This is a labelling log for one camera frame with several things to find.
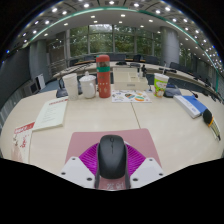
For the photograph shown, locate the group of ceiling lights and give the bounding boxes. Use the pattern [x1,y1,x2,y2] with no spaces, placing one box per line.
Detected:
[4,0,224,73]

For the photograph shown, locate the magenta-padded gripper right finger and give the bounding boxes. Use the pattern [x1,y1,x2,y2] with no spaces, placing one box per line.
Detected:
[123,141,165,190]

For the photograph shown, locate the red and white magazine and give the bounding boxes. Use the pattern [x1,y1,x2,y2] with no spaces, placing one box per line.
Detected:
[10,121,36,164]

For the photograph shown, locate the dark pouch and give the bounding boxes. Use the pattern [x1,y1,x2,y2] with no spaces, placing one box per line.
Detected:
[163,83,183,99]

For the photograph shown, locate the white leaning board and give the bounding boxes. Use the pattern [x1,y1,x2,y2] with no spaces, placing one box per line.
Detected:
[35,73,47,90]

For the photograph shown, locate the long curved conference table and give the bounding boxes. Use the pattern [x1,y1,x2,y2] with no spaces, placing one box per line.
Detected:
[53,60,221,98]

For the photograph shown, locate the black and yellow folding umbrella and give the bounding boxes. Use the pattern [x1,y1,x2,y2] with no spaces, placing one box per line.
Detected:
[202,108,222,142]

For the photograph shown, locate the blue and white book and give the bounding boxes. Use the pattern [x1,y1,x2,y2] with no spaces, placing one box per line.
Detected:
[173,94,209,119]

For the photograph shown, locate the white paper booklet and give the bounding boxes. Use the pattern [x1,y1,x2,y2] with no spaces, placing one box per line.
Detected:
[32,96,69,132]

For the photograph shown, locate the red thermos bottle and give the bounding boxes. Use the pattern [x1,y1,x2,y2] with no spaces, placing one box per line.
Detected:
[95,54,112,99]

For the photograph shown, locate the pink mouse pad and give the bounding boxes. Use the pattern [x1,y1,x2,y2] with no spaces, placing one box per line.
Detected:
[64,128,162,192]

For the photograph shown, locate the colourful sticker sheet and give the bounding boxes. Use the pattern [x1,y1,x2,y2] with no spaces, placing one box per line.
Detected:
[111,89,153,104]

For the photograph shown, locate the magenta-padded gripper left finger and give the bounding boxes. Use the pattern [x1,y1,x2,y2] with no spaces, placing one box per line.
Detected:
[60,142,101,190]

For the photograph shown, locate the white lidded mug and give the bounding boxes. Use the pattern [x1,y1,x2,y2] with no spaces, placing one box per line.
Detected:
[78,71,98,100]

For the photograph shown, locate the green and white paper cup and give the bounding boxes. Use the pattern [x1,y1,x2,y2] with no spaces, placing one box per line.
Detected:
[153,72,170,98]

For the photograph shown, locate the group of office chairs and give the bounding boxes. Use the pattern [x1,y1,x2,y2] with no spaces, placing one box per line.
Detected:
[68,53,214,84]

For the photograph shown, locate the black computer mouse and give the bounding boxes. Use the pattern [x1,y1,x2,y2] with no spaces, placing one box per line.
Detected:
[96,134,129,180]

